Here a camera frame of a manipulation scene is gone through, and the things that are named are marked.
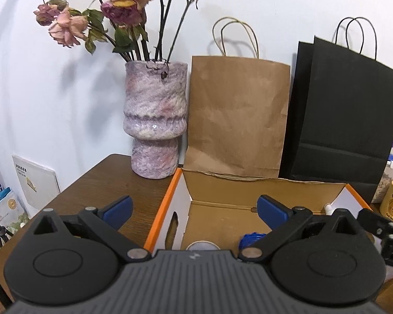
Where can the pink mottled vase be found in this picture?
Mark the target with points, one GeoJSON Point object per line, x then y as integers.
{"type": "Point", "coordinates": [155, 111]}

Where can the cardboard box orange edges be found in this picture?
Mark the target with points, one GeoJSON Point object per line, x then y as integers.
{"type": "Point", "coordinates": [222, 189]}

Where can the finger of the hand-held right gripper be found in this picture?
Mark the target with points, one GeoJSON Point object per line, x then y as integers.
{"type": "Point", "coordinates": [376, 220]}

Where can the dried rose bouquet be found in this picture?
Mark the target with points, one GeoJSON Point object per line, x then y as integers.
{"type": "Point", "coordinates": [122, 9]}

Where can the brown paper bag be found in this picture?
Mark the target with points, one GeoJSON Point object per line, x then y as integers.
{"type": "Point", "coordinates": [239, 114]}

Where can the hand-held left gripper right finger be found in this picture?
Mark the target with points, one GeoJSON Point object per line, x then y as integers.
{"type": "Point", "coordinates": [271, 212]}

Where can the blue plastic object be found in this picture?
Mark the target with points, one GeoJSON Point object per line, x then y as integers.
{"type": "Point", "coordinates": [249, 240]}

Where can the clear pet food container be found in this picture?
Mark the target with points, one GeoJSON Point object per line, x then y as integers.
{"type": "Point", "coordinates": [388, 180]}

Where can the black paper bag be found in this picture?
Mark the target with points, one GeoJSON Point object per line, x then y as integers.
{"type": "Point", "coordinates": [344, 114]}

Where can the yellow bear mug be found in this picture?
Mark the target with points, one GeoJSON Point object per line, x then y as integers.
{"type": "Point", "coordinates": [391, 202]}

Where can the white board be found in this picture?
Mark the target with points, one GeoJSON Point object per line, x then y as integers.
{"type": "Point", "coordinates": [36, 183]}

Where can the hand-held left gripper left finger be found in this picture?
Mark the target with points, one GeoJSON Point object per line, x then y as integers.
{"type": "Point", "coordinates": [119, 211]}

